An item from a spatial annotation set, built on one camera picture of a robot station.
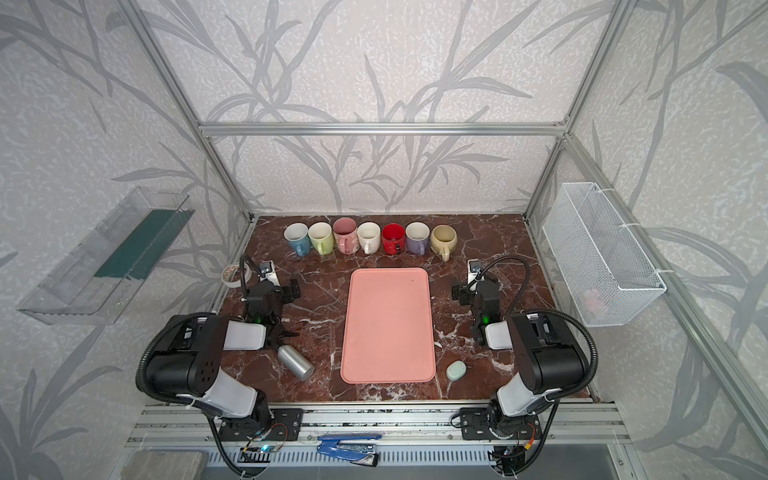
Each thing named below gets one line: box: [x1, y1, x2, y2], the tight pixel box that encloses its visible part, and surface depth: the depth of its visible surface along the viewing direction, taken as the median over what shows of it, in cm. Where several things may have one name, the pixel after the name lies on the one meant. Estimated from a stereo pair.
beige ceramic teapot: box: [430, 224, 458, 262], surface depth 105 cm
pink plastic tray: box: [340, 267, 436, 384], surface depth 91 cm
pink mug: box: [333, 217, 360, 255], surface depth 104 cm
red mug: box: [382, 222, 405, 256], surface depth 108 cm
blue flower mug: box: [284, 222, 311, 257], surface depth 104 cm
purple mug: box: [405, 221, 431, 256], surface depth 107 cm
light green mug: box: [308, 221, 335, 256], surface depth 106 cm
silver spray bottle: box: [277, 344, 315, 382], surface depth 83 cm
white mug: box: [357, 221, 381, 255], surface depth 106 cm
